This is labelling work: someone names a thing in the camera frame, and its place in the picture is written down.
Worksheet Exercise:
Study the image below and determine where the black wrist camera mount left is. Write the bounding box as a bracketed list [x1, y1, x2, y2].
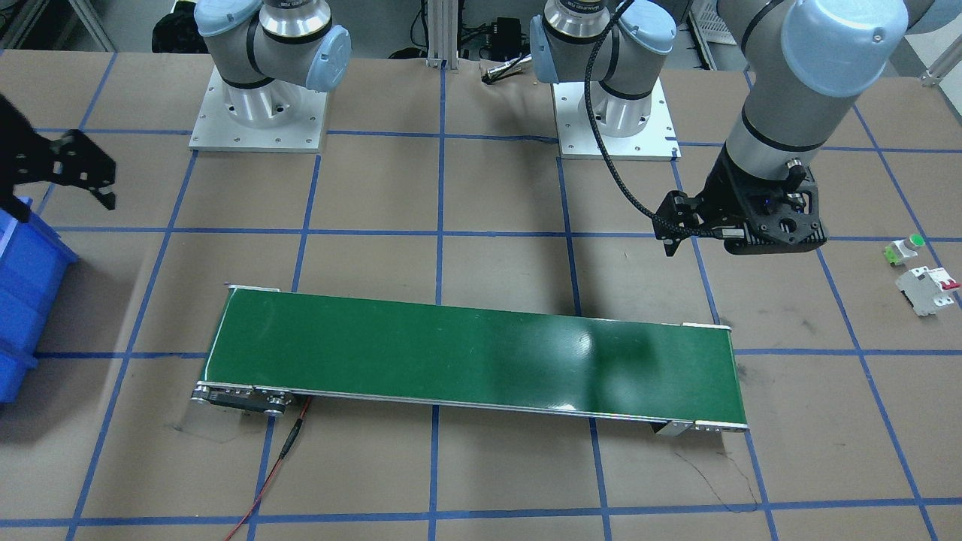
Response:
[724, 159, 827, 255]

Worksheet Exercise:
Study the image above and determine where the green conveyor belt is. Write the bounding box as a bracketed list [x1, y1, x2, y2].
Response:
[192, 286, 749, 436]

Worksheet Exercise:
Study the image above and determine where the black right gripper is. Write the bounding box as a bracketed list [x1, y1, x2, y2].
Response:
[1, 96, 116, 223]

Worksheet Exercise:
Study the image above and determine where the green push button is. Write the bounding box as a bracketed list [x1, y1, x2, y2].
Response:
[883, 234, 927, 266]

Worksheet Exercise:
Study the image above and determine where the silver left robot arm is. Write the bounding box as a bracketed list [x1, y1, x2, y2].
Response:
[529, 1, 960, 256]

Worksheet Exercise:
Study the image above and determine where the red black conveyor cable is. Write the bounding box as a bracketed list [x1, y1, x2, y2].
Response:
[222, 398, 313, 541]

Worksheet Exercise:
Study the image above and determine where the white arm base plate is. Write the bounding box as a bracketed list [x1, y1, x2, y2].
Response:
[551, 79, 681, 161]
[189, 68, 330, 153]

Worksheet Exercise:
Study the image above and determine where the white red circuit breaker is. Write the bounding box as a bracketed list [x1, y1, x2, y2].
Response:
[894, 266, 960, 316]

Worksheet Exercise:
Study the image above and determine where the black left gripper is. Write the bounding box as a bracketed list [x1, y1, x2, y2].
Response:
[652, 144, 764, 257]

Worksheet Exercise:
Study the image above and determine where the blue plastic bin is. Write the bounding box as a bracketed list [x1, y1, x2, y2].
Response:
[1, 211, 78, 403]

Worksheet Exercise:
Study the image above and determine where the aluminium frame post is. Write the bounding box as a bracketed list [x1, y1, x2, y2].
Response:
[424, 0, 461, 71]

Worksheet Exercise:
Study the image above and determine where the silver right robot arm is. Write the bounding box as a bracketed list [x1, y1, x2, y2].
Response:
[1, 1, 352, 223]

